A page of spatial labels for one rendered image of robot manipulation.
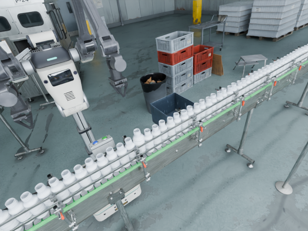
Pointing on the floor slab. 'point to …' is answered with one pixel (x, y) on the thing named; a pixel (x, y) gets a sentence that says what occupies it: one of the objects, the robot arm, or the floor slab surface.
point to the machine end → (64, 40)
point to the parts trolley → (210, 31)
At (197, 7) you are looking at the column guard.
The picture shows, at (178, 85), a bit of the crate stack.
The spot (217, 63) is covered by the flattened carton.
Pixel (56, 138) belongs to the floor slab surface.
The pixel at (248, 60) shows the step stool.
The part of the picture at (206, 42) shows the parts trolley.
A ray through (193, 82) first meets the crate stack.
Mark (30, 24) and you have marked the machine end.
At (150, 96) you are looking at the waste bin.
